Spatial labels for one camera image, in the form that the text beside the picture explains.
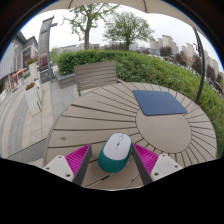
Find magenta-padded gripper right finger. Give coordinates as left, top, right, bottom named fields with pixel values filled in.
left=131, top=143, right=184, bottom=186

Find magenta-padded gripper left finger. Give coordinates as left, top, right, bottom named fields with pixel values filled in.
left=43, top=143, right=93, bottom=186

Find white and teal computer mouse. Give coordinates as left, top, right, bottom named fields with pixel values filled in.
left=97, top=132, right=134, bottom=174

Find blue rectangular mouse pad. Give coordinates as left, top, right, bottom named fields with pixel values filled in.
left=132, top=89, right=189, bottom=117

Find tall white flower planter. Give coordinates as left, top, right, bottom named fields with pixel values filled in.
left=26, top=57, right=41, bottom=81
left=24, top=81, right=44, bottom=116

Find slatted wooden chair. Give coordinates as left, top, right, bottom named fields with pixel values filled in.
left=73, top=60, right=118, bottom=97

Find green trimmed hedge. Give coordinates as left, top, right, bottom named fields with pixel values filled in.
left=54, top=49, right=224, bottom=159

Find curved dark umbrella pole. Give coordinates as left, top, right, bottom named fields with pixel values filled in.
left=193, top=28, right=207, bottom=105

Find distant apartment buildings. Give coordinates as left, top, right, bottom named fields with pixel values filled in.
left=54, top=34, right=221, bottom=78

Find tall grey sign pillar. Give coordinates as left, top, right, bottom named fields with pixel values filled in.
left=37, top=15, right=58, bottom=84

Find grey shopfront building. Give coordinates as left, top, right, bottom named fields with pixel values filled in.
left=0, top=31, right=39, bottom=101

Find thin-trunked leafy tree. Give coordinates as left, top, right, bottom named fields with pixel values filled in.
left=63, top=3, right=119, bottom=51

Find round-crowned leafy tree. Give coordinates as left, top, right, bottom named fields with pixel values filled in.
left=103, top=11, right=155, bottom=51

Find beige umbrella canopy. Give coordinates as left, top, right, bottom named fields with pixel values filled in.
left=39, top=0, right=205, bottom=34

